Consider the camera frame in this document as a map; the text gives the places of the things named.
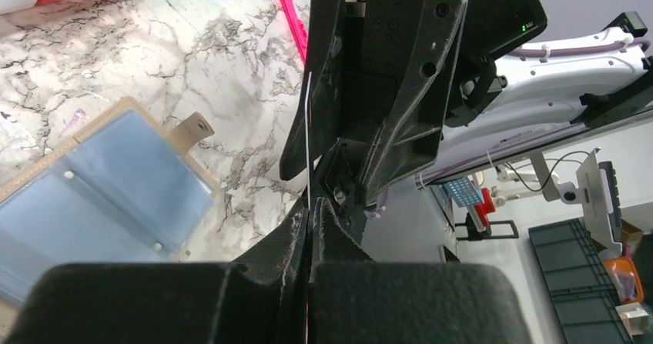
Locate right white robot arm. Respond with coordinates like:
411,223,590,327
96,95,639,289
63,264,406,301
280,0,652,206

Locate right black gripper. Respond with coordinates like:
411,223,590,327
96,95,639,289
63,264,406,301
279,0,548,209

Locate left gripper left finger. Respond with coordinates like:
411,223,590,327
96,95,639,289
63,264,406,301
6,199,308,343

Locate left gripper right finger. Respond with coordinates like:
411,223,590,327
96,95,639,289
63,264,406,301
308,198,532,343

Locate dark grey storage crate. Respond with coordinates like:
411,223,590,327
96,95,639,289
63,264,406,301
528,219,633,344

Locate pink marker pen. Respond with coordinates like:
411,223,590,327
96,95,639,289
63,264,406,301
280,0,308,62

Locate beige card holder wallet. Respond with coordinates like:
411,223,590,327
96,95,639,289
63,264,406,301
1,97,219,306

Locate grey monitor on stand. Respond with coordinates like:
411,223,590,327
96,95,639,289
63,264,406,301
556,149,624,255

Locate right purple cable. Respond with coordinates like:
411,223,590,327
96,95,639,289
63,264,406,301
510,38,653,60

